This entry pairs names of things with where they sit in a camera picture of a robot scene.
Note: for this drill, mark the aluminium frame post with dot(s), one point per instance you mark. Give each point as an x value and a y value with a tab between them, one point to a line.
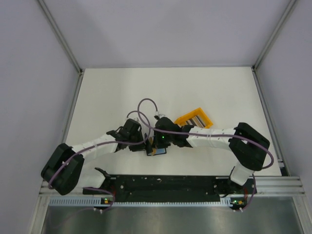
275	33
59	35

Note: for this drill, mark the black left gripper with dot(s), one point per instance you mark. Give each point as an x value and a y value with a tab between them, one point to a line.
138	147

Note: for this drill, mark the aluminium frame post left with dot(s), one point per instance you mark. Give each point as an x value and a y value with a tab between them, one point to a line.
59	35

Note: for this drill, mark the credit card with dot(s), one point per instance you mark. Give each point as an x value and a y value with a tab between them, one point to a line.
152	147

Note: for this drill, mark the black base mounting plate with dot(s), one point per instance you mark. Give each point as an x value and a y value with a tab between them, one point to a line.
173	188

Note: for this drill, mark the aluminium frame rail front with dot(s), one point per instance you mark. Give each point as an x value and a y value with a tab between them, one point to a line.
265	185

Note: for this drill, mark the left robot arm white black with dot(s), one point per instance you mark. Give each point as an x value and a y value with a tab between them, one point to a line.
68	168

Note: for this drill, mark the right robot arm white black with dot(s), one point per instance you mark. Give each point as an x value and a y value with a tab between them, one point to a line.
249	146

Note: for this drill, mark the black leather card holder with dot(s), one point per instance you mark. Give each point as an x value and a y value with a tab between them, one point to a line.
161	151

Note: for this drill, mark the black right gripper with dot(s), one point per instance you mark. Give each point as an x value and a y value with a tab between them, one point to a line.
158	144

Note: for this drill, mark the grey slotted cable duct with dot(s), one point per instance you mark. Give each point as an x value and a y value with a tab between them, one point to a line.
59	201

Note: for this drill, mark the stack of cards in bin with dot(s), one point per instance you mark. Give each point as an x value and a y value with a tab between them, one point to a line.
195	121

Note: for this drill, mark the aluminium frame post right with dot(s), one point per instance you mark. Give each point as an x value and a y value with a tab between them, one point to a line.
275	33

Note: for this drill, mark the yellow plastic bin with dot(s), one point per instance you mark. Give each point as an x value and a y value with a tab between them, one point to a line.
195	112

